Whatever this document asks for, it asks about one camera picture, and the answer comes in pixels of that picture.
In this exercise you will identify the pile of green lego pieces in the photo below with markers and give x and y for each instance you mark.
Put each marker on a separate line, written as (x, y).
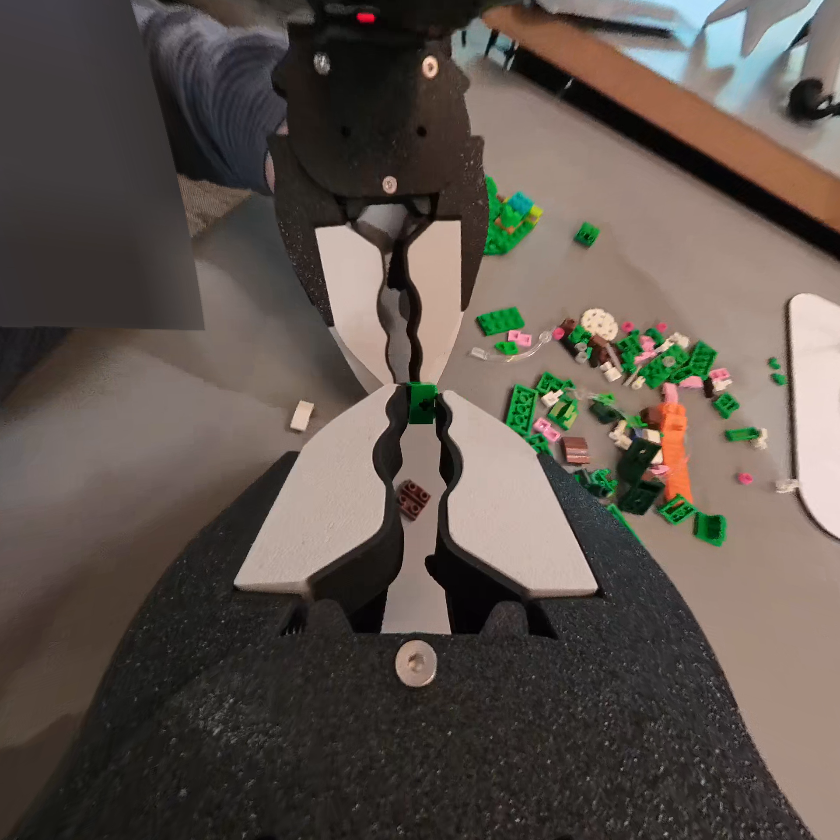
(656, 367)

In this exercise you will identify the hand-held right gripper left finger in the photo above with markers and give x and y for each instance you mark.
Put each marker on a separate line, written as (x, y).
(328, 499)

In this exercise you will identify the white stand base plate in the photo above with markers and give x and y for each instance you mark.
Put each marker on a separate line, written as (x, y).
(817, 407)

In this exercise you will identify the white lego slope brick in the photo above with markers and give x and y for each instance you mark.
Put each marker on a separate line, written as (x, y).
(302, 416)

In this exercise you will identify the small green lego brick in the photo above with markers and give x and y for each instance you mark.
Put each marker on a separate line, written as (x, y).
(421, 401)

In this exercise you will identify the grey adjoining table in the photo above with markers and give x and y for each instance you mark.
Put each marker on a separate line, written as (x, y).
(689, 98)

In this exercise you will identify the green lego base plate build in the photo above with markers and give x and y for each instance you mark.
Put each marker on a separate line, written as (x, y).
(508, 220)

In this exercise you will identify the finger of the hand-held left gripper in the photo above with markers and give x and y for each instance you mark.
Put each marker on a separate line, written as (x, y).
(436, 289)
(354, 295)

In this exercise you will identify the brown curved lego piece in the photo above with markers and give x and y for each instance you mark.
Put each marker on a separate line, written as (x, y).
(575, 449)

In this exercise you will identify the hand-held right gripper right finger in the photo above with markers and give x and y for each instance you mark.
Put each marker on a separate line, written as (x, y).
(512, 512)

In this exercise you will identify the green six-stud lego plate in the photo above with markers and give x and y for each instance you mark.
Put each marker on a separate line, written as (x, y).
(500, 321)

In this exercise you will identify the green two-stud lego brick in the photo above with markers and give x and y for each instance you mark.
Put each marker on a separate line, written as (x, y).
(586, 235)

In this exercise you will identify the clear curved lego piece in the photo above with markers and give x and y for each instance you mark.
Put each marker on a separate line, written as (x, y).
(518, 354)

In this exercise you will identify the orange brick separator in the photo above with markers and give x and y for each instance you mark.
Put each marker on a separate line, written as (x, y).
(677, 453)

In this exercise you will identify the person's left forearm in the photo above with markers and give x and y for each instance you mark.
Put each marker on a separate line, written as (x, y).
(216, 85)

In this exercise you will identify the white round lego plate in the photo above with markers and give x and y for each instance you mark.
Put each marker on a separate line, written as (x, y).
(598, 323)

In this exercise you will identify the brown four-stud lego piece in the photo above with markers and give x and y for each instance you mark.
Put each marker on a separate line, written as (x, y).
(413, 499)

